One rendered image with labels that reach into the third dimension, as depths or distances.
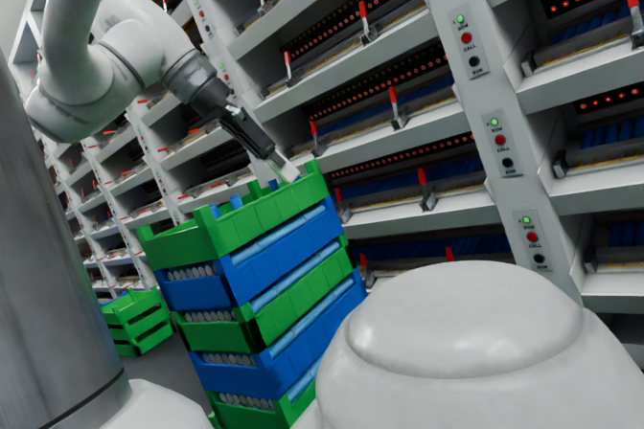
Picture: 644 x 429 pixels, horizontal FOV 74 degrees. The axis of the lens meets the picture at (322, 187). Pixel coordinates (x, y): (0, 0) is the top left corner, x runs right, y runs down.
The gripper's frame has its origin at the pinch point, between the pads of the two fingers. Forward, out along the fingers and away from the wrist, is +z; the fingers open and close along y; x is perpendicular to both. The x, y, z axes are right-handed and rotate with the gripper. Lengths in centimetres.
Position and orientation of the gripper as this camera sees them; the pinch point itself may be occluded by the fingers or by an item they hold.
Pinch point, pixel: (281, 166)
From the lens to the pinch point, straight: 84.9
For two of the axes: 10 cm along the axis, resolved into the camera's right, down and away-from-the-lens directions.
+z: 6.9, 6.9, 2.4
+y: 3.6, -0.3, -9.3
